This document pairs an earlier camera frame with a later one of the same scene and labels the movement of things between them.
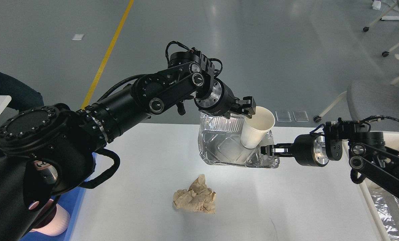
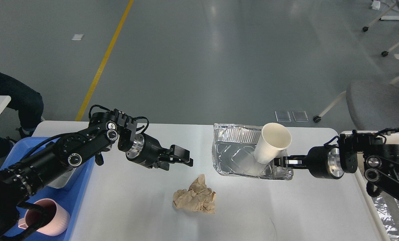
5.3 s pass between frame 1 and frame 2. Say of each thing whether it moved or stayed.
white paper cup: moved
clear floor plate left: stayed
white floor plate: stayed
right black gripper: moved
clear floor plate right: stayed
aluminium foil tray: moved
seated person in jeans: stayed
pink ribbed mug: stayed
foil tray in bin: stayed
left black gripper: moved
